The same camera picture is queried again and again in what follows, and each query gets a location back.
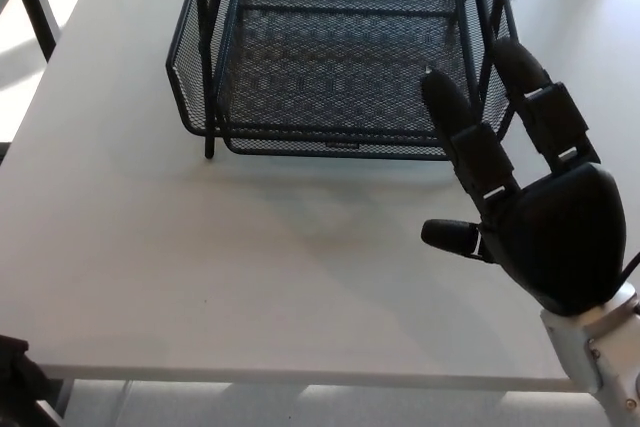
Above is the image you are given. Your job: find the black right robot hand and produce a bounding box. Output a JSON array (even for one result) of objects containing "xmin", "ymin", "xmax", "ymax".
[{"xmin": 420, "ymin": 37, "xmax": 628, "ymax": 319}]

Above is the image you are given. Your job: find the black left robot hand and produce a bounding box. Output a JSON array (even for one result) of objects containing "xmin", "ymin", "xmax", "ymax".
[{"xmin": 0, "ymin": 333, "xmax": 52, "ymax": 427}]

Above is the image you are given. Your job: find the grey desk leg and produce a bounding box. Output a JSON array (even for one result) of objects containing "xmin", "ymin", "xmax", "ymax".
[{"xmin": 45, "ymin": 378, "xmax": 76, "ymax": 427}]

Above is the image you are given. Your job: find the white side table black leg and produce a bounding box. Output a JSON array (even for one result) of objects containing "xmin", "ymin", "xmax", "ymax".
[{"xmin": 0, "ymin": 0, "xmax": 62, "ymax": 63}]

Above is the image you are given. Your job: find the black metal organizer rack frame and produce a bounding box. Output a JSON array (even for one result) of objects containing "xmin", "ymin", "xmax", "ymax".
[{"xmin": 184, "ymin": 0, "xmax": 521, "ymax": 161}]

